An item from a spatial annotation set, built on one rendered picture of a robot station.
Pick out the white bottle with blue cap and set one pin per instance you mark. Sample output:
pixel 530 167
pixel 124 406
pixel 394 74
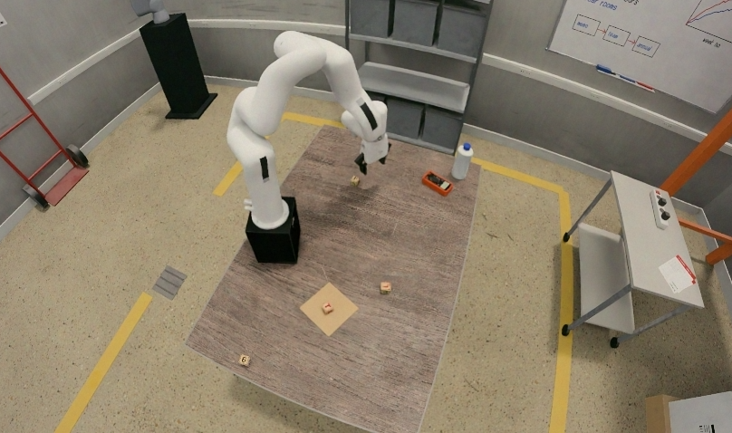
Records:
pixel 462 161

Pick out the tan square mat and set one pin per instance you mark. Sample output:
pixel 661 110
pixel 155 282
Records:
pixel 343 309

